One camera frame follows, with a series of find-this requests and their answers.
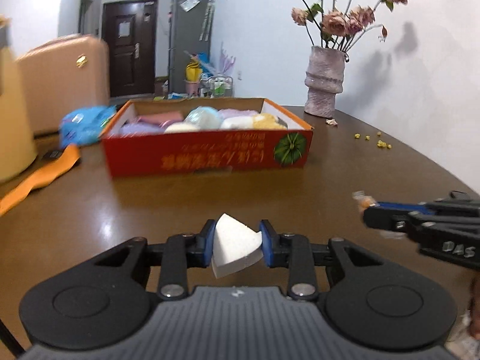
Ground dark brown entrance door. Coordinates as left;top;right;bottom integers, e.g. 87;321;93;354
102;0;158;98

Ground yellow crumbs on table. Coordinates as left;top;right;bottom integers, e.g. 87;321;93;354
353;130;393;150

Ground pink ceramic vase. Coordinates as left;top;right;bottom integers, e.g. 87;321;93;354
304;46;346;119

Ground yellow thermos jug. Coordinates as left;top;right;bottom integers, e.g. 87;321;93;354
0;16;37;182

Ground purple folded towel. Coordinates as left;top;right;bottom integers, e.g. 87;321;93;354
118;122;164;137

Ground yellow plush toy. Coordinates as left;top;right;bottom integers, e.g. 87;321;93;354
252;113;287;130

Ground white sponge wedge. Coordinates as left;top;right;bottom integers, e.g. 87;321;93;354
211;214;263;279

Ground light blue plush toy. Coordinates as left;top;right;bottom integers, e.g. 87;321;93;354
185;106;223;130

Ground pink hard-shell suitcase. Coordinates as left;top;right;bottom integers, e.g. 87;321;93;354
16;34;110;135

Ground orange fabric band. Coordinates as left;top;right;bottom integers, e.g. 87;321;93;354
1;144;81;215

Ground pink folded cloth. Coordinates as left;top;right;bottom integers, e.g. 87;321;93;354
136;111;184;128

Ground white round sponge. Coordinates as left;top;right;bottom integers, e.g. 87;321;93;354
164;122;201;133

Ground white plush ball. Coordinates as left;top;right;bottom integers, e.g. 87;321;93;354
220;116;254;130

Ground rolled lilac towel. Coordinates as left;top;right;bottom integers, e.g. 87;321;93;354
218;108;258;119

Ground grey refrigerator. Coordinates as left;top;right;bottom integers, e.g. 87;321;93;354
168;0;215;94

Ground purple decorative fan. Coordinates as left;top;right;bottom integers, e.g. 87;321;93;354
219;43;236;77

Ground orange red cardboard box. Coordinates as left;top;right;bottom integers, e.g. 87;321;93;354
100;97;314;177

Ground wire storage cart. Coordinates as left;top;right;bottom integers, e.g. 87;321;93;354
199;75;233;98

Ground dried pink rose bouquet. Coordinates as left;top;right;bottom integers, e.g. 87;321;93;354
290;0;409;54

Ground blue tissue pack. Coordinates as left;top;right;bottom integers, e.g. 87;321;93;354
58;106;116;149

